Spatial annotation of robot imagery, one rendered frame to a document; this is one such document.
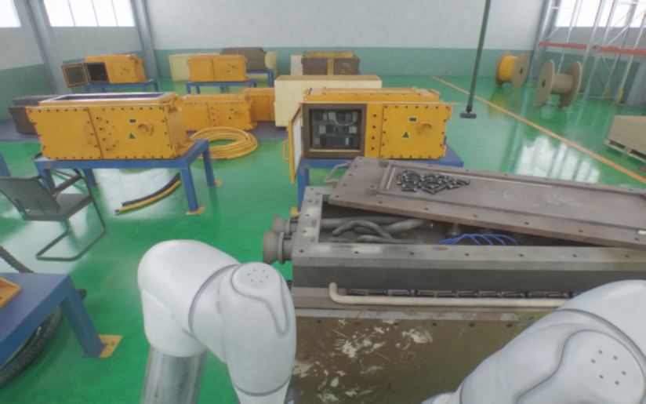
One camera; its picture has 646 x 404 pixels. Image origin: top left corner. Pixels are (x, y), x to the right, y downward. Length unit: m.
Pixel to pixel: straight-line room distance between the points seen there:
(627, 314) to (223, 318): 0.48
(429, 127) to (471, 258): 2.69
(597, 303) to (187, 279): 0.54
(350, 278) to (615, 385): 0.69
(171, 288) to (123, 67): 10.44
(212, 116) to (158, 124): 3.34
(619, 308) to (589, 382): 0.14
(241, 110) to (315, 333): 6.17
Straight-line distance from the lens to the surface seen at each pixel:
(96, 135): 4.27
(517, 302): 1.04
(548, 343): 0.39
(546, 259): 1.08
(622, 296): 0.52
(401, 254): 0.94
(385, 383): 1.14
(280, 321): 0.48
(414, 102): 3.59
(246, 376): 0.53
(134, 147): 4.06
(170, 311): 0.58
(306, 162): 3.59
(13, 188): 3.72
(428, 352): 1.05
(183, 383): 0.68
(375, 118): 3.48
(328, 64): 9.23
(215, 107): 7.03
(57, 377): 2.81
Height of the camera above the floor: 1.89
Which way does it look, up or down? 28 degrees down
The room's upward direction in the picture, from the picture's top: straight up
